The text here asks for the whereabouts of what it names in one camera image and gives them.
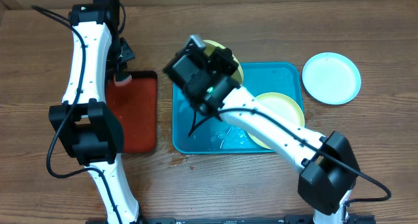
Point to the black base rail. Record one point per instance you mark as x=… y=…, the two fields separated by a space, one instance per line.
x=290 y=219

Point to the teal plastic tray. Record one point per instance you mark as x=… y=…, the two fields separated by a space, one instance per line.
x=218 y=137

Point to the black tray with red liquid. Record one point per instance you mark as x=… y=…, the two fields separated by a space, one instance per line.
x=135 y=106

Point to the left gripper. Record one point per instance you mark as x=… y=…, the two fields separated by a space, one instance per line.
x=129 y=55

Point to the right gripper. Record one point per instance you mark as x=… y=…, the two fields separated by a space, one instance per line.
x=219 y=62

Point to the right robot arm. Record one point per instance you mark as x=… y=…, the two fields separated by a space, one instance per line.
x=326 y=165

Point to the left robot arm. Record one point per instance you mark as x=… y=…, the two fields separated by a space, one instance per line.
x=84 y=124

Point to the light blue plate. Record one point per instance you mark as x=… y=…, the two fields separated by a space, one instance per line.
x=331 y=78

